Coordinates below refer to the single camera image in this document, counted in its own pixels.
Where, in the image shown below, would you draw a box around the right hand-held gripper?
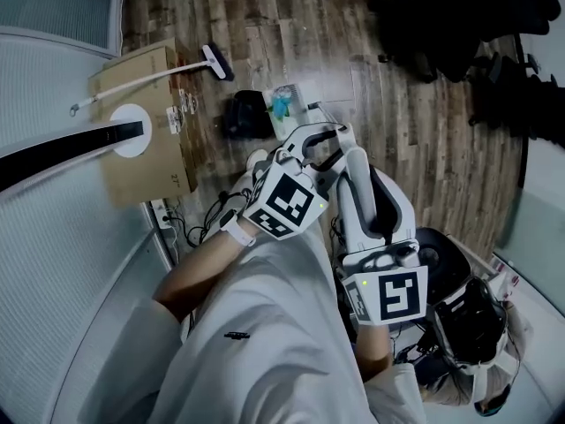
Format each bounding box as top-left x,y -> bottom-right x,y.
337,165 -> 430,328

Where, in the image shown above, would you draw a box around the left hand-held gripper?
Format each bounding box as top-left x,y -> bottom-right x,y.
241,123 -> 357,241

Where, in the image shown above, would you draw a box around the white long-handled dustpan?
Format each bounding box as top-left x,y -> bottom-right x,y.
262,81 -> 377,242

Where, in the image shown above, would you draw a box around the black waste bin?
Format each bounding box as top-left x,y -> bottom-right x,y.
220,89 -> 275,140

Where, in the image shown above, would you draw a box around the person's right forearm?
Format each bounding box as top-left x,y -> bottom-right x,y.
355,322 -> 394,382

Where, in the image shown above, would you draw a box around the person's left forearm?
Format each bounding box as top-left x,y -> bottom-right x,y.
154,231 -> 242,322

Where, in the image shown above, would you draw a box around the person's white left shoe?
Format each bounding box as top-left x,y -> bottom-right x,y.
245,148 -> 269,171

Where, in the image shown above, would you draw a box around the person's light trousers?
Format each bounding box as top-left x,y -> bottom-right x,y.
227,159 -> 268,211

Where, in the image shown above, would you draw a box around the black office chair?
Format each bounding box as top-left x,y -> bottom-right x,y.
467,33 -> 565,143
368,0 -> 553,86
412,226 -> 472,308

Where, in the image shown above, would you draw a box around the white wristwatch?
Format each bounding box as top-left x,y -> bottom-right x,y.
219,208 -> 257,247

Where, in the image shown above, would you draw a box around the white broom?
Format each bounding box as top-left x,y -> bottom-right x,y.
68,42 -> 236,117

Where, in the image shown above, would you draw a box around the white power strip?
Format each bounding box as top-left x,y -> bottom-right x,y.
149,199 -> 177,231

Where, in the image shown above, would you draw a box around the person's white shirt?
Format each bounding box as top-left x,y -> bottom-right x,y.
147,223 -> 427,424

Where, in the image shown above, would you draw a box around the brown cardboard box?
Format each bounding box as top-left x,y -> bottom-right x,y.
87,37 -> 200,209

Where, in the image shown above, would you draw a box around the white black tower fan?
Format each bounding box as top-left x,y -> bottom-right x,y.
0,102 -> 154,193

